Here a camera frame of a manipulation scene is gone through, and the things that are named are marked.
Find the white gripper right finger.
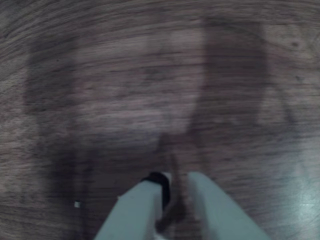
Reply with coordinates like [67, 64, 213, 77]
[187, 171, 272, 240]

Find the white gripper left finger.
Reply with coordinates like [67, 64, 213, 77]
[93, 171, 172, 240]

